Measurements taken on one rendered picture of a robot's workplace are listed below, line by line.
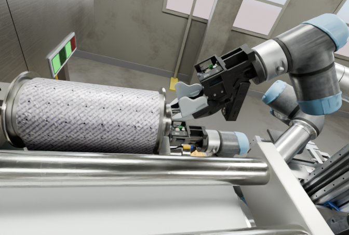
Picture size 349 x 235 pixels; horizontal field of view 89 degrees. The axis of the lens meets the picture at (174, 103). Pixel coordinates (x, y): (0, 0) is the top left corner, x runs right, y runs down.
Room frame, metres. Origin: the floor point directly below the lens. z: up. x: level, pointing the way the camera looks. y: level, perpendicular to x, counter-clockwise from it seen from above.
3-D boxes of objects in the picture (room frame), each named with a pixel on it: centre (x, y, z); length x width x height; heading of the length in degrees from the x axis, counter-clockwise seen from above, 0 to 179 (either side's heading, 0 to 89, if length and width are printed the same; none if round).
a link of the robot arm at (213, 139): (0.41, -0.14, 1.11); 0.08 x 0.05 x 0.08; 17
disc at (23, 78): (0.22, 0.27, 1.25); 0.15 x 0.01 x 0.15; 17
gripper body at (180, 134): (0.39, -0.06, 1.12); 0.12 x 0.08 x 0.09; 107
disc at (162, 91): (0.30, 0.03, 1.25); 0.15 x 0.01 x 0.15; 17
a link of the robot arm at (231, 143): (0.44, -0.21, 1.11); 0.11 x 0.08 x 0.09; 107
